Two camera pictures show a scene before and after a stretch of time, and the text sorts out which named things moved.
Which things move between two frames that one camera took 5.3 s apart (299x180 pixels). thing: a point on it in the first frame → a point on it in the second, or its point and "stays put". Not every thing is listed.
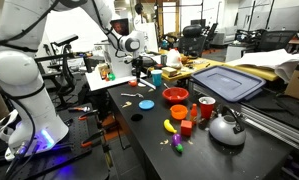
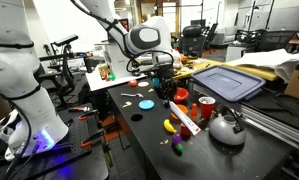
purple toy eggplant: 176,142 stays put
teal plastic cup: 156,77 stays put
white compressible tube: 147,83 → 184,118
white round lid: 141,85 stays put
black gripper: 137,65 → 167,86
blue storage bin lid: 228,83 stays put
